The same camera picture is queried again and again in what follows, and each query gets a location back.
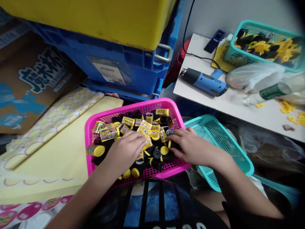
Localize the person's right hand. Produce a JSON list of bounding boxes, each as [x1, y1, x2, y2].
[[166, 127, 232, 168]]

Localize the person's left hand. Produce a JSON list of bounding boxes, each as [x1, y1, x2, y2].
[[105, 130, 149, 177]]

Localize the pile of black yellow bottles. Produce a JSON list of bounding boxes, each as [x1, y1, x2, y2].
[[85, 108, 183, 180]]

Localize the pink plastic basket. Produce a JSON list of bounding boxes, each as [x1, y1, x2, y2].
[[85, 97, 192, 185]]

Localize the person's body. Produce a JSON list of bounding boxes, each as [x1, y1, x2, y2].
[[90, 173, 239, 229]]

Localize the blue plastic crate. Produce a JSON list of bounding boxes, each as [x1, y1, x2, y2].
[[24, 0, 186, 102]]

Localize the empty teal plastic basket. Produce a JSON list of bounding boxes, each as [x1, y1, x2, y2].
[[183, 114, 255, 193]]

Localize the stack of yellow sticker sheets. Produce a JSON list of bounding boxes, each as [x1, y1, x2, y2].
[[0, 86, 124, 205]]

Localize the blue black heat gun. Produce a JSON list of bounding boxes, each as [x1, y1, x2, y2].
[[179, 67, 230, 98]]

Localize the red object behind table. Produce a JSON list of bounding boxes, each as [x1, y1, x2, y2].
[[175, 39, 192, 80]]

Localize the white table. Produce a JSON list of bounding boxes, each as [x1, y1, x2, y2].
[[173, 33, 305, 143]]

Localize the yellow sheet on table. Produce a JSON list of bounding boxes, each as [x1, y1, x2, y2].
[[211, 42, 236, 73]]

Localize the dark blue tape dispenser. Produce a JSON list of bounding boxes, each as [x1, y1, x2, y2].
[[204, 29, 226, 54]]

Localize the cardboard box with blue print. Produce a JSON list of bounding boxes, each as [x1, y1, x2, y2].
[[0, 31, 83, 135]]

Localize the yellow plastic crate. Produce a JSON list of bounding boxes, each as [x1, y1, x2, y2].
[[0, 0, 177, 51]]

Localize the teal basket with parts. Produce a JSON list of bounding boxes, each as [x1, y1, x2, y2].
[[223, 19, 305, 73]]

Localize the clear plastic bag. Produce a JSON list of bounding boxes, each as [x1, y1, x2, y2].
[[226, 62, 285, 94]]

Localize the pink sticker sheet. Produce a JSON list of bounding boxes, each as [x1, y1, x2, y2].
[[0, 194, 74, 228]]

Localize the clear bottle with green label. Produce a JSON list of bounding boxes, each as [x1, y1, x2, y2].
[[242, 73, 305, 107]]

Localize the scattered yellow plastic rings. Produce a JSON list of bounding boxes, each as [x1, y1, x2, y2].
[[255, 100, 305, 127]]

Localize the heap of yellow black parts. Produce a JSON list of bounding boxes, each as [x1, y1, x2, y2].
[[233, 28, 303, 64]]

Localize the black power cable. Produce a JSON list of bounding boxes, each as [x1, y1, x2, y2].
[[182, 0, 223, 70]]

